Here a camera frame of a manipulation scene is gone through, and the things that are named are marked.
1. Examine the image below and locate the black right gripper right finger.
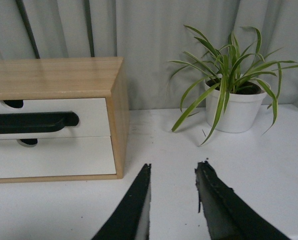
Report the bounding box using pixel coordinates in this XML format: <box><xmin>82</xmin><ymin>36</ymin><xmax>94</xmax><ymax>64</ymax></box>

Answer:
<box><xmin>195</xmin><ymin>161</ymin><xmax>289</xmax><ymax>240</ymax></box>

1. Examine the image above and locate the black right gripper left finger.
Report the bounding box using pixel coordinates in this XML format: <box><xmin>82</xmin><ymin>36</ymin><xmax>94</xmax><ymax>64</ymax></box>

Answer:
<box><xmin>93</xmin><ymin>164</ymin><xmax>151</xmax><ymax>240</ymax></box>

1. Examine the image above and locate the white drawer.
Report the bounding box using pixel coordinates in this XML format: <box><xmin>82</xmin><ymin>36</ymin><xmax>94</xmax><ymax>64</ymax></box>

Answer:
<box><xmin>0</xmin><ymin>137</ymin><xmax>116</xmax><ymax>179</ymax></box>
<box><xmin>0</xmin><ymin>98</ymin><xmax>110</xmax><ymax>140</ymax></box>

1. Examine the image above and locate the light wooden drawer cabinet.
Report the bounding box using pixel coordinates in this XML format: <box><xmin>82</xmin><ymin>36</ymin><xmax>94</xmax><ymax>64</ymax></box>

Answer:
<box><xmin>0</xmin><ymin>57</ymin><xmax>129</xmax><ymax>183</ymax></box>

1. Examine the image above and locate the white plant pot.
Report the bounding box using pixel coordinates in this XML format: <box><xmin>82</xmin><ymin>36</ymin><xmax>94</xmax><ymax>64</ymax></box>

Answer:
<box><xmin>206</xmin><ymin>81</ymin><xmax>267</xmax><ymax>133</ymax></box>

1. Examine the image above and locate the spider plant right side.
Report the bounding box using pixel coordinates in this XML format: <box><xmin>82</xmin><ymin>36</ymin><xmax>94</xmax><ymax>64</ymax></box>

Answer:
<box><xmin>171</xmin><ymin>25</ymin><xmax>298</xmax><ymax>142</ymax></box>

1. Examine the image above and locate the black metal drawer handle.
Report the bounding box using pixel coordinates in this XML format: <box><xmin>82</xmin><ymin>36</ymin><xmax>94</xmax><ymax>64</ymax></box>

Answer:
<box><xmin>0</xmin><ymin>111</ymin><xmax>79</xmax><ymax>134</ymax></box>

